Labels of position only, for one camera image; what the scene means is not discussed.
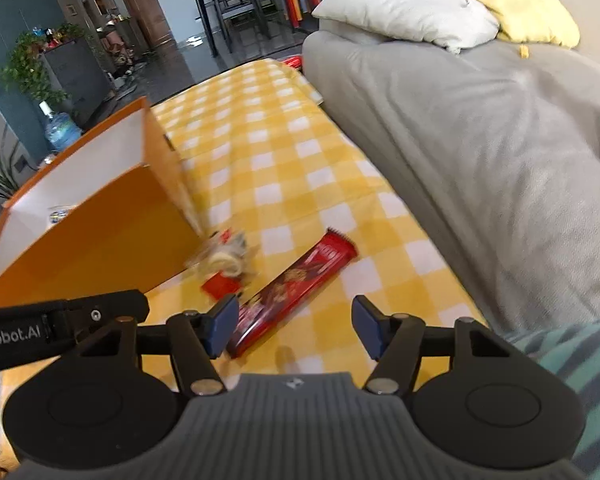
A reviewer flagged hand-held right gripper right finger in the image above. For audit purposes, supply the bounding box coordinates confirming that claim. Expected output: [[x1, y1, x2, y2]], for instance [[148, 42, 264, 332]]
[[352, 295, 541, 395]]

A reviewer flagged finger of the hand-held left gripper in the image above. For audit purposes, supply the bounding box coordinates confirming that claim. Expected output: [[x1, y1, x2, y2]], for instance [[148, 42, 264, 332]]
[[45, 289, 149, 350]]

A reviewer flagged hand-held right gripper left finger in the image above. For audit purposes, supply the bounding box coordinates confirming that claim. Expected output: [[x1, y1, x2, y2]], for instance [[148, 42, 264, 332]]
[[72, 294, 240, 395]]

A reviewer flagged orange cardboard box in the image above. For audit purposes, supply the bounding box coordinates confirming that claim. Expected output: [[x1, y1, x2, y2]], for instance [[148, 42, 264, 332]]
[[0, 96, 206, 311]]

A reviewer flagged long red biscuit packet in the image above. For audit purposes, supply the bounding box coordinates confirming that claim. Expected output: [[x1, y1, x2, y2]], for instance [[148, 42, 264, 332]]
[[226, 226, 359, 359]]

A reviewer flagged small red snack packet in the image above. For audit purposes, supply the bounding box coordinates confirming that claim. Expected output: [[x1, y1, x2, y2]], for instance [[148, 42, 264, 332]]
[[201, 272, 243, 302]]

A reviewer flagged yellow blue snack packet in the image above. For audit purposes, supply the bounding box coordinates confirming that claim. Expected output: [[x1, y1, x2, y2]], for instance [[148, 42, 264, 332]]
[[47, 205, 81, 226]]

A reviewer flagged long leaf potted plant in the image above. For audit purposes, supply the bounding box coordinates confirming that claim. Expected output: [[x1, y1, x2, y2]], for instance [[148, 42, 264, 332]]
[[0, 125, 27, 211]]

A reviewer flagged yellow checked tablecloth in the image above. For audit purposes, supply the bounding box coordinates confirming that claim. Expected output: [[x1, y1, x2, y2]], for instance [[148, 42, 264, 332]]
[[0, 58, 491, 461]]

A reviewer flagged blue water bottle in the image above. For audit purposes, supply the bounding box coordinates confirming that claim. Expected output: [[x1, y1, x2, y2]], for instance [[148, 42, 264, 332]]
[[39, 101, 83, 153]]

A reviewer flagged grey sofa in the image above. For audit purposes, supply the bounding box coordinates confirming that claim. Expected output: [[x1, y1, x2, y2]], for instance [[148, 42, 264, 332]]
[[301, 0, 600, 333]]

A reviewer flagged striped teal clothing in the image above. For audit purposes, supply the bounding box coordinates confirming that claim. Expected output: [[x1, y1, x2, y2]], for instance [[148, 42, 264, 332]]
[[510, 315, 600, 480]]

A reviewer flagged grey cabinet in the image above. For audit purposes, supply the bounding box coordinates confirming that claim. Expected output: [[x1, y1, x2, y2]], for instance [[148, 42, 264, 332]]
[[40, 35, 113, 127]]

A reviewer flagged trailing green plant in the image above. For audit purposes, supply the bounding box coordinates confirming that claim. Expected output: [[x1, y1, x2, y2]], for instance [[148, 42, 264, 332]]
[[2, 22, 97, 107]]

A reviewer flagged brown ornament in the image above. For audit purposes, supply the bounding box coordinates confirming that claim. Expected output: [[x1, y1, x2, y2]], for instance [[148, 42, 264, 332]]
[[100, 15, 132, 67]]

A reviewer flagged brown wooden door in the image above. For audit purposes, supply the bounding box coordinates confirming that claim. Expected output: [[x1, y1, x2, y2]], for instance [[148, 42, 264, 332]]
[[117, 0, 174, 52]]

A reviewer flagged white pillow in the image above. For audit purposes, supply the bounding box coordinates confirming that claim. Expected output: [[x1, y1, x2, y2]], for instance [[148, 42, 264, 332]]
[[311, 0, 501, 55]]

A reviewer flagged yellow pillow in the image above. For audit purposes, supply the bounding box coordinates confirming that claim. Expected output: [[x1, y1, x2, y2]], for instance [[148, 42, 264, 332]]
[[420, 0, 581, 58]]

